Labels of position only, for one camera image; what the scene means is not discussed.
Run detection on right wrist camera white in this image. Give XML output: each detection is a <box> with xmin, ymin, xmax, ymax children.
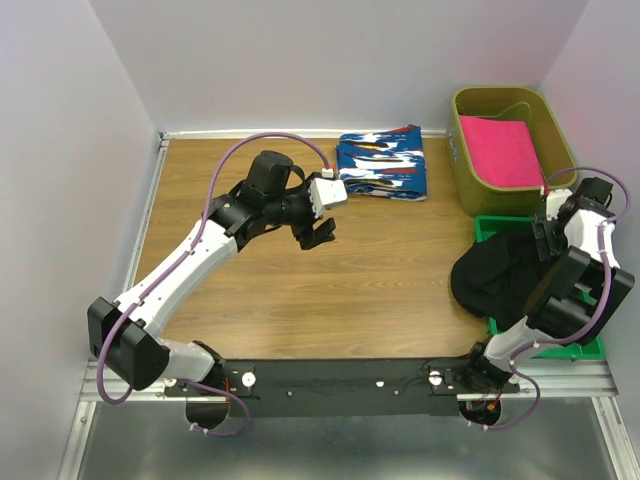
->
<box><xmin>541</xmin><ymin>186</ymin><xmax>573</xmax><ymax>221</ymax></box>

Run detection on olive green plastic bin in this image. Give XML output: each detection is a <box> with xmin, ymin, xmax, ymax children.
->
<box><xmin>447</xmin><ymin>86</ymin><xmax>577</xmax><ymax>216</ymax></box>

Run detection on aluminium frame rail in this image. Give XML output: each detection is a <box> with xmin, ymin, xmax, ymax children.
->
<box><xmin>57</xmin><ymin>362</ymin><xmax>619</xmax><ymax>480</ymax></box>

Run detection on blue white red patterned pants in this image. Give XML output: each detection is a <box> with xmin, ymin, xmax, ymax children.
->
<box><xmin>336</xmin><ymin>125</ymin><xmax>428</xmax><ymax>201</ymax></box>

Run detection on pink folded cloth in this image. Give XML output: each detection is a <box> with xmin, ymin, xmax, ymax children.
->
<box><xmin>459</xmin><ymin>115</ymin><xmax>543</xmax><ymax>188</ymax></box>

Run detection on purple cable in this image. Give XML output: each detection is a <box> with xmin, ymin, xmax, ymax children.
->
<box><xmin>96</xmin><ymin>132</ymin><xmax>335</xmax><ymax>437</ymax></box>
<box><xmin>467</xmin><ymin>167</ymin><xmax>630</xmax><ymax>431</ymax></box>

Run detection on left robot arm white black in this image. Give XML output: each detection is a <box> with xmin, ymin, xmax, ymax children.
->
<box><xmin>87</xmin><ymin>151</ymin><xmax>347</xmax><ymax>395</ymax></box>

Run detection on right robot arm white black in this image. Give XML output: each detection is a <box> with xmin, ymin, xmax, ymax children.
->
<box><xmin>459</xmin><ymin>177</ymin><xmax>635</xmax><ymax>392</ymax></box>

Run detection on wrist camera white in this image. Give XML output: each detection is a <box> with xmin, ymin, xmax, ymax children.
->
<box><xmin>541</xmin><ymin>186</ymin><xmax>573</xmax><ymax>221</ymax></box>
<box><xmin>309</xmin><ymin>178</ymin><xmax>348</xmax><ymax>219</ymax></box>

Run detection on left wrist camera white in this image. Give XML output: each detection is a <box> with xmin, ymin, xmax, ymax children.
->
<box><xmin>309</xmin><ymin>178</ymin><xmax>348</xmax><ymax>219</ymax></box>

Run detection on black garment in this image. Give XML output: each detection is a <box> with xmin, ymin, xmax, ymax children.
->
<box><xmin>450</xmin><ymin>230</ymin><xmax>556</xmax><ymax>331</ymax></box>

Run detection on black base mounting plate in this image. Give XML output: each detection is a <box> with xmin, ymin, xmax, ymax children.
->
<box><xmin>164</xmin><ymin>357</ymin><xmax>519</xmax><ymax>428</ymax></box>

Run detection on green plastic tray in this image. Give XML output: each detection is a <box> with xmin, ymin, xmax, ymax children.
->
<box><xmin>474</xmin><ymin>215</ymin><xmax>606</xmax><ymax>361</ymax></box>

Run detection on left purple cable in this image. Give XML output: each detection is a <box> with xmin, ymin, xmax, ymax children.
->
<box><xmin>96</xmin><ymin>132</ymin><xmax>335</xmax><ymax>437</ymax></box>

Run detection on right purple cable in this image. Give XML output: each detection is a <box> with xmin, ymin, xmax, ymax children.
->
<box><xmin>467</xmin><ymin>167</ymin><xmax>630</xmax><ymax>431</ymax></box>

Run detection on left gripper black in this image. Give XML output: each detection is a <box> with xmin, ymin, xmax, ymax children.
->
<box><xmin>266</xmin><ymin>173</ymin><xmax>337</xmax><ymax>250</ymax></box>

